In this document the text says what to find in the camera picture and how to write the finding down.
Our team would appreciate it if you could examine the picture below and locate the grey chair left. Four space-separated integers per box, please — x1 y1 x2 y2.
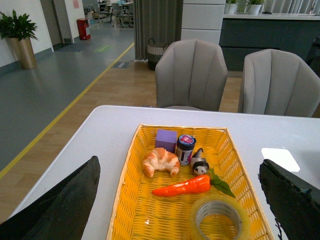
155 39 228 112

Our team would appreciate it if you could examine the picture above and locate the orange toy carrot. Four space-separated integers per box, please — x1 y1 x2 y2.
151 169 236 198

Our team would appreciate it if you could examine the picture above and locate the grey chair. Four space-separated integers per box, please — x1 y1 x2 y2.
238 49 320 118
155 39 228 112

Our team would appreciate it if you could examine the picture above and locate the white potted plant counter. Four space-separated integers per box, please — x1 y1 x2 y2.
246 0 265 15

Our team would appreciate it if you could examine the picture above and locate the white potted plant left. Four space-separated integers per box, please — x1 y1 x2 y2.
224 0 238 15

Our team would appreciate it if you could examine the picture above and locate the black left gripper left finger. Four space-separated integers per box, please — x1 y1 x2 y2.
0 156 101 240

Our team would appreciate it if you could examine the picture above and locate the dark counter cabinet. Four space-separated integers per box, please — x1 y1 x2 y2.
219 14 320 74

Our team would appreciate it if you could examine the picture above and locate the toy croissant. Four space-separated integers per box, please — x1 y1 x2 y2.
142 147 180 178

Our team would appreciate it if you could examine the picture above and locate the small jam jar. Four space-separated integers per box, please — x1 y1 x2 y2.
175 134 196 166

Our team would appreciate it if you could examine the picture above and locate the grey chair right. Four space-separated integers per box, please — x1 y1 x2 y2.
238 49 320 118

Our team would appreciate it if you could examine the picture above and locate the clear packing tape roll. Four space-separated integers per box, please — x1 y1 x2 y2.
188 194 251 240

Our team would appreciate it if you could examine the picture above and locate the potted plant gold vase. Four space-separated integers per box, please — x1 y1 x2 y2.
0 10 38 70

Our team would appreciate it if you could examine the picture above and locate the woven laundry basket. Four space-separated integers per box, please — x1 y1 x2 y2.
147 37 170 71

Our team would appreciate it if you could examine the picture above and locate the purple foam block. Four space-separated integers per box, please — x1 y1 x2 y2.
155 129 178 153

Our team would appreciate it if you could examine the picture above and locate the office chair far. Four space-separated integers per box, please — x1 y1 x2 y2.
111 2 134 28

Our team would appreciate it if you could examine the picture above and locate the panda figurine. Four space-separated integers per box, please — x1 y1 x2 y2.
190 147 210 176

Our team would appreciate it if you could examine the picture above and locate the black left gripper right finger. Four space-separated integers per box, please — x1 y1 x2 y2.
258 159 320 240

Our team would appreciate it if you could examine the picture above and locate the yellow woven basket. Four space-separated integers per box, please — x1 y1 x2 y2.
107 124 274 240

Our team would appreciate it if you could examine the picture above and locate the red cabinet box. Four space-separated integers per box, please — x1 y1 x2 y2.
76 18 91 40

